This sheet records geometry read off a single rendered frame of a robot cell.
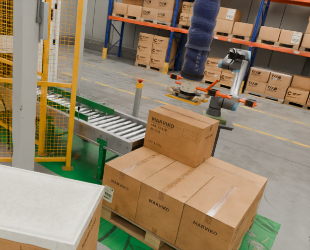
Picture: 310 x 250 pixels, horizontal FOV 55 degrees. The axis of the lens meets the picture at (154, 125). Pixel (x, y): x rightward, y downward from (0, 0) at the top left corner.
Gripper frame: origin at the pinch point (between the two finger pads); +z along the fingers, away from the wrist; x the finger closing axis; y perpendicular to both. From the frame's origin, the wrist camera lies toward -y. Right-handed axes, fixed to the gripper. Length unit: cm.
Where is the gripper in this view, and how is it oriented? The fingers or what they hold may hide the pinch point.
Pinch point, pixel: (231, 56)
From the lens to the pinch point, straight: 302.1
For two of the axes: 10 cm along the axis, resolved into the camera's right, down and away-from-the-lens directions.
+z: -5.2, 2.0, -8.3
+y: -8.4, -3.1, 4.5
